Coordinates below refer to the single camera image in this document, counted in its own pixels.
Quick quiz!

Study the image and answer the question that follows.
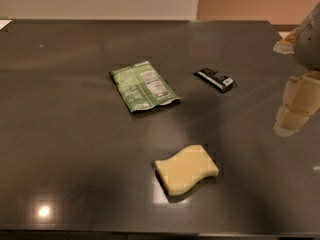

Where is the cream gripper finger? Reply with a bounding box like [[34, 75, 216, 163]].
[[273, 28, 298, 54], [274, 71, 320, 137]]

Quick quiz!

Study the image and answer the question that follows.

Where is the green jalapeno chip bag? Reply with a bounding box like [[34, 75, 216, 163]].
[[110, 61, 180, 113]]

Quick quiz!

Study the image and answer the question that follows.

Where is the black snack bar wrapper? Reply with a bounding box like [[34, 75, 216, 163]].
[[194, 67, 236, 93]]

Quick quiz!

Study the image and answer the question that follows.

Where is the yellow wavy sponge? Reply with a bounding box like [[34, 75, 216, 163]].
[[154, 145, 219, 196]]

